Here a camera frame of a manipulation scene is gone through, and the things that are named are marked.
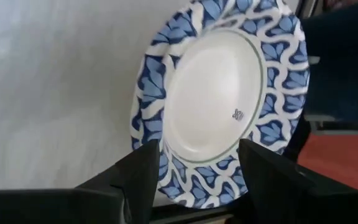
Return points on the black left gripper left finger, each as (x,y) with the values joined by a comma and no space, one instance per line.
(104,202)

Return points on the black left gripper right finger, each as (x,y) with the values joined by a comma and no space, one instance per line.
(291,199)

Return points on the blue patterned paper plate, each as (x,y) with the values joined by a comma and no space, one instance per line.
(213,93)

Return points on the dark blue chair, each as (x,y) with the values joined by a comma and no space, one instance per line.
(343,68)

